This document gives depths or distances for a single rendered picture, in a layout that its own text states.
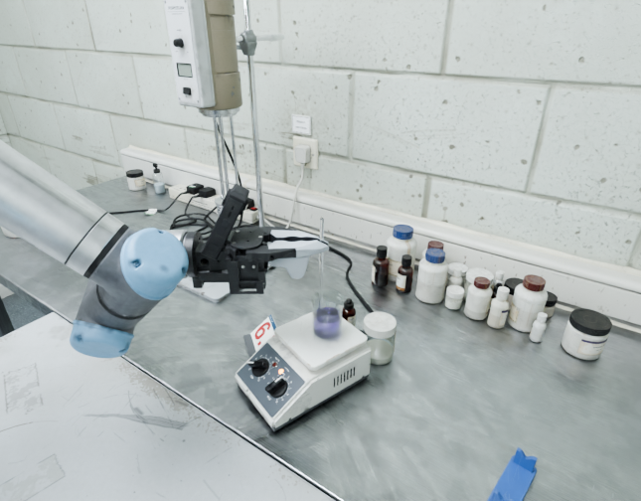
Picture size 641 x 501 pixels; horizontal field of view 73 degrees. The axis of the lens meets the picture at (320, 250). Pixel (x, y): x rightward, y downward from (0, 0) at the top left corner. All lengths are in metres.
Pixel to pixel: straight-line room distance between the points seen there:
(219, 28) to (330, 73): 0.34
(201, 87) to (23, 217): 0.50
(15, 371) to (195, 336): 0.31
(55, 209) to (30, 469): 0.41
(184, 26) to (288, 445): 0.75
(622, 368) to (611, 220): 0.29
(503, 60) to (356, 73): 0.34
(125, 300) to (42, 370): 0.42
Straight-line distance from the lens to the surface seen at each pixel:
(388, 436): 0.72
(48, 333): 1.04
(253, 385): 0.74
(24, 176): 0.55
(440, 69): 1.05
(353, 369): 0.75
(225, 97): 0.97
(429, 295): 0.99
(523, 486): 0.71
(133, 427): 0.78
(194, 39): 0.93
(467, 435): 0.75
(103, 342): 0.63
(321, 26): 1.19
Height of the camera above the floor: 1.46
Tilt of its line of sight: 28 degrees down
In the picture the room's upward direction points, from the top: straight up
